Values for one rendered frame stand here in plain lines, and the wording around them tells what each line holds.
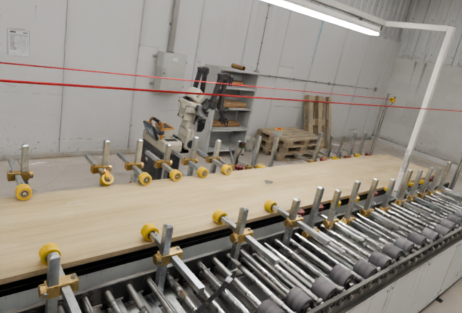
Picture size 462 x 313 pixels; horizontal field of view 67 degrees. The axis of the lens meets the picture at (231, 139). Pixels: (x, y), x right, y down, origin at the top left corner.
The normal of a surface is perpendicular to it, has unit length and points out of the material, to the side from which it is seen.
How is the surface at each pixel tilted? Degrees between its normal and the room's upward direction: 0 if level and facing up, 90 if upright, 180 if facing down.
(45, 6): 90
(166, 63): 90
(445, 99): 90
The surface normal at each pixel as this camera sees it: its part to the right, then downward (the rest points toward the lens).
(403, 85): -0.77, 0.03
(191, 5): 0.61, 0.32
